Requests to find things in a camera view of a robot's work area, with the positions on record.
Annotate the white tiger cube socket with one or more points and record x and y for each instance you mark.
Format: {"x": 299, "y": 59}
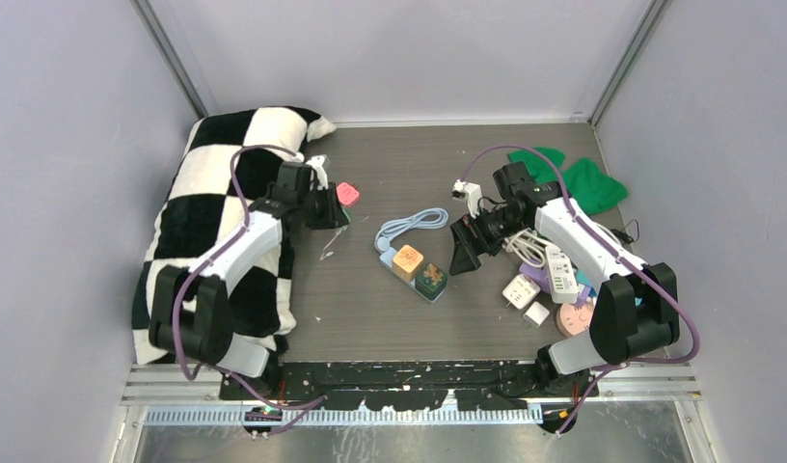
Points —
{"x": 520, "y": 292}

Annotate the pink round socket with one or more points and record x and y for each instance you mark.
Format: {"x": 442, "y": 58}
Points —
{"x": 572, "y": 320}

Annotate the purple power strip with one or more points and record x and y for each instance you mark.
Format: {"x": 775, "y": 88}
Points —
{"x": 540, "y": 276}

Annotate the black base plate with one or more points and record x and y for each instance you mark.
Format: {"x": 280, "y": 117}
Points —
{"x": 417, "y": 386}

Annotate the pink small plug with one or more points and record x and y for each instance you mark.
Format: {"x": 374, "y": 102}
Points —
{"x": 347, "y": 194}

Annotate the dark green cube adapter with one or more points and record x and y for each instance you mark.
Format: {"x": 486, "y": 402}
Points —
{"x": 430, "y": 281}

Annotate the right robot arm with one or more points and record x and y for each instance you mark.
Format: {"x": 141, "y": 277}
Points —
{"x": 634, "y": 313}

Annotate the white power strip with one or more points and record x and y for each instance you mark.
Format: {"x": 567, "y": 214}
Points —
{"x": 561, "y": 276}

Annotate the orange cube adapter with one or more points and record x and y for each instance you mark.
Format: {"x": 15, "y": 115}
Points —
{"x": 406, "y": 263}

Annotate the white charger plug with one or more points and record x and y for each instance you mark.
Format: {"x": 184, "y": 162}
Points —
{"x": 536, "y": 314}

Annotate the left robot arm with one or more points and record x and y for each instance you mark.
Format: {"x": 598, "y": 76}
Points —
{"x": 193, "y": 316}

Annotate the black white checkered pillow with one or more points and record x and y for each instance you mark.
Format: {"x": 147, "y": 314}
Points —
{"x": 226, "y": 155}

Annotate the light blue power strip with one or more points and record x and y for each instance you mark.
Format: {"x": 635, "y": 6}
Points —
{"x": 386, "y": 260}

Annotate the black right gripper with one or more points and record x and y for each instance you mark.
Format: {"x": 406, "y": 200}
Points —
{"x": 466, "y": 230}

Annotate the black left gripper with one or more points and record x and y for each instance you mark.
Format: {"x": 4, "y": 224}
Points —
{"x": 333, "y": 216}

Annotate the green cloth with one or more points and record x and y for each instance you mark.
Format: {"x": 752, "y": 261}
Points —
{"x": 595, "y": 191}

